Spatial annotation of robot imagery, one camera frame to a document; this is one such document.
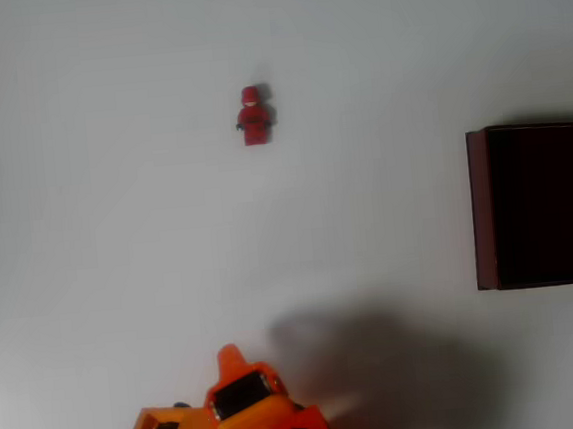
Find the orange gripper with servo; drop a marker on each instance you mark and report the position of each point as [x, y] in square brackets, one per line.
[242, 394]

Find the red toy minifigure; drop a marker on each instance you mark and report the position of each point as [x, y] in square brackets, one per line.
[253, 122]

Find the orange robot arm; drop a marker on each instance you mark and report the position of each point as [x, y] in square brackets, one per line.
[305, 428]

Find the dark brown open box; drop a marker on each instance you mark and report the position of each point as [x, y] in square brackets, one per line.
[541, 202]

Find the small blue knob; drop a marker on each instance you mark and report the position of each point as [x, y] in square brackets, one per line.
[181, 405]

